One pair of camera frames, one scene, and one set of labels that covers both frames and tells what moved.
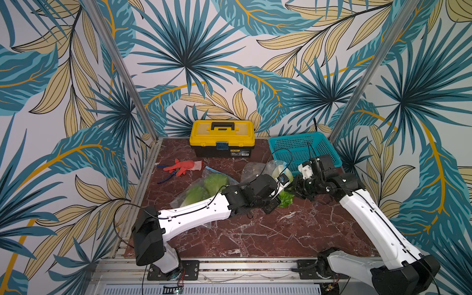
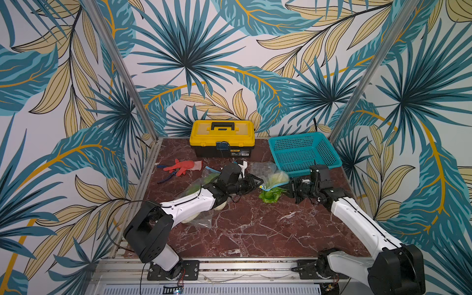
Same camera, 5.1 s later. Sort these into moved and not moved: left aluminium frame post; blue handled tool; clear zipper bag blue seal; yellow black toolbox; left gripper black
Moved: left gripper black
Not moved: yellow black toolbox; left aluminium frame post; blue handled tool; clear zipper bag blue seal
